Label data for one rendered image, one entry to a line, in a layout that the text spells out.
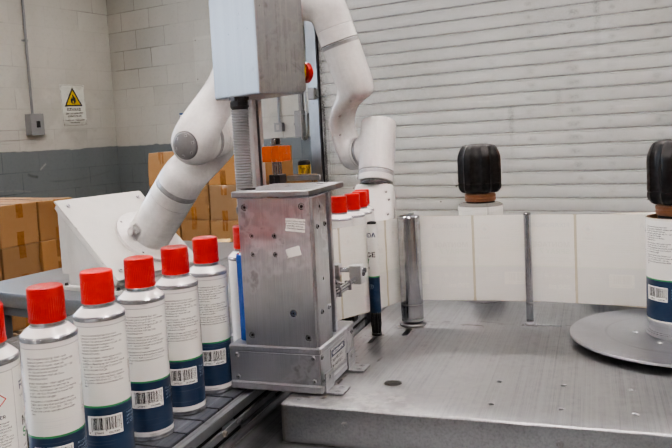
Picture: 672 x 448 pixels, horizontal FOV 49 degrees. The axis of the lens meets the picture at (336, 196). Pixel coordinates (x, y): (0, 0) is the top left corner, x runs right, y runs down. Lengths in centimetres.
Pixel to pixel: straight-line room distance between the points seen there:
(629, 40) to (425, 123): 164
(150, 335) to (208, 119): 106
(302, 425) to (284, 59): 63
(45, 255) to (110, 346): 410
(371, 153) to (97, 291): 104
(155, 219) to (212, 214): 326
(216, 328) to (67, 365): 29
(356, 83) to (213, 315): 87
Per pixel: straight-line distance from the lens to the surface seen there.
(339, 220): 147
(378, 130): 173
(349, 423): 93
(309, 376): 96
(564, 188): 567
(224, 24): 136
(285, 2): 130
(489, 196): 141
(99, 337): 78
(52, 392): 74
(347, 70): 170
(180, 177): 196
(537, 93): 570
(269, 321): 96
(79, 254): 206
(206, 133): 184
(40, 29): 784
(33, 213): 482
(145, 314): 84
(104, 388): 80
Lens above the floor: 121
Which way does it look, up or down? 5 degrees down
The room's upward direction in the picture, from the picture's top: 3 degrees counter-clockwise
